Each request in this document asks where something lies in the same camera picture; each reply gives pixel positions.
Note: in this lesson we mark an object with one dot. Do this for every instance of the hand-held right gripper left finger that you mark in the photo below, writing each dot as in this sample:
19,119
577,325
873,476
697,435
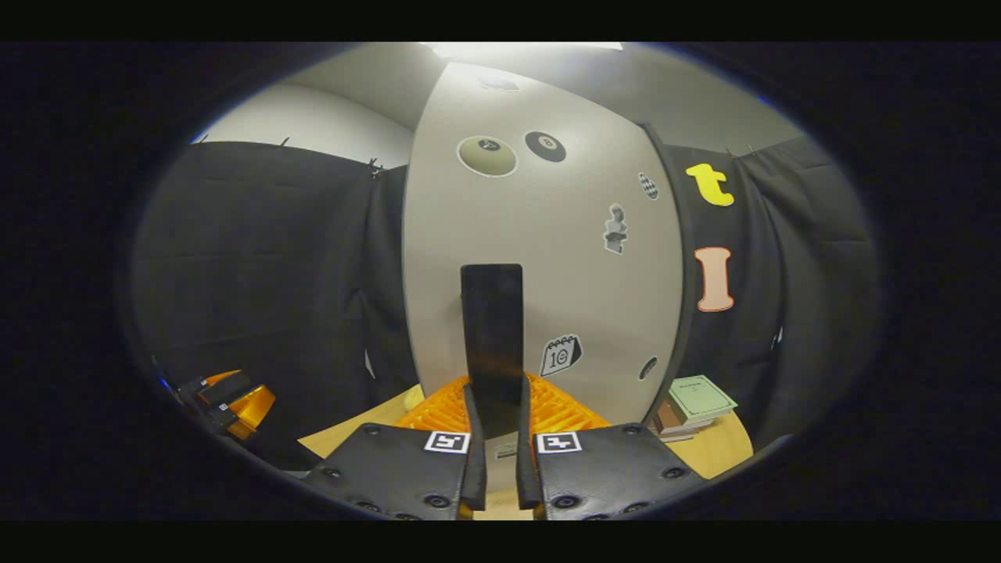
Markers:
475,469

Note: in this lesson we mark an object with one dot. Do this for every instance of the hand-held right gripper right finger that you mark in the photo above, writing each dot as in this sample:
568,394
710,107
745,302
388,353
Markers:
528,469

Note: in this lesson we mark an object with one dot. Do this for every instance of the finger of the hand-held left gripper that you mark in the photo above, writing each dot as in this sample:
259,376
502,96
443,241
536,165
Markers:
223,389
250,410

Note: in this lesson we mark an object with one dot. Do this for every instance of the grey cabinet door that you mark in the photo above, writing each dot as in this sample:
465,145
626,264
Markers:
563,289

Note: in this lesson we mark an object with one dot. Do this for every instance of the yellow round object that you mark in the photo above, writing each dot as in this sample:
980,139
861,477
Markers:
412,397

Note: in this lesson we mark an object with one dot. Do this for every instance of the black backdrop cloth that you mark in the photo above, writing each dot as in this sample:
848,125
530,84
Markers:
258,274

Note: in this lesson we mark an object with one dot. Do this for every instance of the white book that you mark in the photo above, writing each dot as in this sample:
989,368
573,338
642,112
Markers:
680,432

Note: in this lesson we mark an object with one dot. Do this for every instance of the green book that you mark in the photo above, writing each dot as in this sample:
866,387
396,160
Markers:
700,396

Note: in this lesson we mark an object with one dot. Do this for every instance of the large ceiling light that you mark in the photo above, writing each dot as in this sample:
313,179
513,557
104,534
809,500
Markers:
516,49

